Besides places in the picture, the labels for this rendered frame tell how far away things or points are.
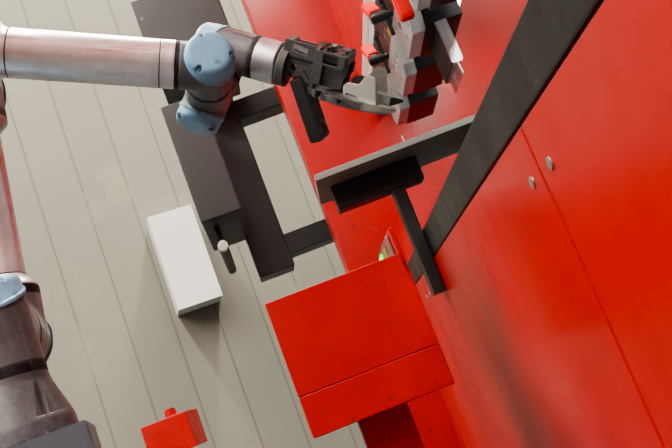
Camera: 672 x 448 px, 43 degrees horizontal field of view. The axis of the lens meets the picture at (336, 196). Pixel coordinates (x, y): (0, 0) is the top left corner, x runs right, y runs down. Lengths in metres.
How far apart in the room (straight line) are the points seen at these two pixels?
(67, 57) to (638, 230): 0.97
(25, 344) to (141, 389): 3.16
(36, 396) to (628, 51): 0.91
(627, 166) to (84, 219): 4.12
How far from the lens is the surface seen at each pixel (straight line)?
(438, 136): 1.29
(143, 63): 1.30
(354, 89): 1.39
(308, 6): 2.39
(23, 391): 1.17
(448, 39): 1.38
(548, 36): 0.52
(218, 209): 2.36
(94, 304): 4.40
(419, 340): 0.92
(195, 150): 2.41
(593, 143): 0.51
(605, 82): 0.47
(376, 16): 1.49
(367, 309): 0.92
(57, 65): 1.31
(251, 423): 4.36
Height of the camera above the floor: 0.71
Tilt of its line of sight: 12 degrees up
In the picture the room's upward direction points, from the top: 21 degrees counter-clockwise
